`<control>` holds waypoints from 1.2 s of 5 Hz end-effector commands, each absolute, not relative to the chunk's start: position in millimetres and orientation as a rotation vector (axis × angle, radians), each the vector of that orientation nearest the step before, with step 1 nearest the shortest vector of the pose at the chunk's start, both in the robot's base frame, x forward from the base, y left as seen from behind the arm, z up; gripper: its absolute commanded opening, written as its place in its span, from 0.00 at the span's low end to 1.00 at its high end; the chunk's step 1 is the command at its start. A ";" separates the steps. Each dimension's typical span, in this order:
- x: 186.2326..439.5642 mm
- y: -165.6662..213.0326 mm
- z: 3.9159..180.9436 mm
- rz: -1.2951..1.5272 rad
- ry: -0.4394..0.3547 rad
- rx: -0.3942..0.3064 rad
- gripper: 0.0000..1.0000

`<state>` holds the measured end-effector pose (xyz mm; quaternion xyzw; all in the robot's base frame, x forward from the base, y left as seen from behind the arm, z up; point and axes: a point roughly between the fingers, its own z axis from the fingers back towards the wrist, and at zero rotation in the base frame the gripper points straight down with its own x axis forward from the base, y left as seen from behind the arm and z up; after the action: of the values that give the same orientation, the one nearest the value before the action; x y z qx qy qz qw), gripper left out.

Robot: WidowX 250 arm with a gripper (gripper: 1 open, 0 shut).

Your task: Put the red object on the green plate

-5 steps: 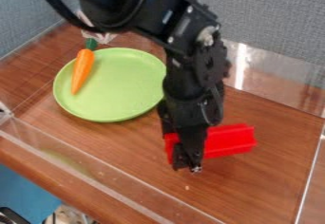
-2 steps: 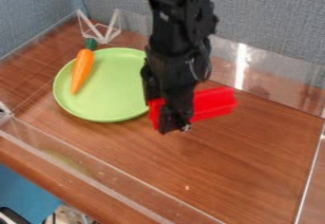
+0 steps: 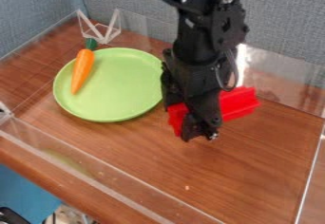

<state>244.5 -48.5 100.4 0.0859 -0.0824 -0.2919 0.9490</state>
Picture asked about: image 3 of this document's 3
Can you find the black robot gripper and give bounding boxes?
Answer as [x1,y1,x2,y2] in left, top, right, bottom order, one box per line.
[159,47,238,142]

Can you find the orange toy carrot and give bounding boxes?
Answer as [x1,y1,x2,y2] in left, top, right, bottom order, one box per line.
[71,38,98,94]

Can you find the green round plate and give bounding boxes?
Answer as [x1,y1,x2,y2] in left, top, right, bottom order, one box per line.
[52,47,163,122]

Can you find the clear acrylic enclosure wall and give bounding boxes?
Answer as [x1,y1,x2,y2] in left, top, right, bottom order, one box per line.
[0,16,325,224]

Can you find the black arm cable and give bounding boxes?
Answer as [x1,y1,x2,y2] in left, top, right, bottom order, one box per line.
[213,48,240,93]

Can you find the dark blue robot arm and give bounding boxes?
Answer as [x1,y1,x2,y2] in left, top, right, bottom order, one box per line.
[162,0,249,141]

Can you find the red rectangular block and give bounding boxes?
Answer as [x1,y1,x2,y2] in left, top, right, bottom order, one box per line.
[167,86,261,137]

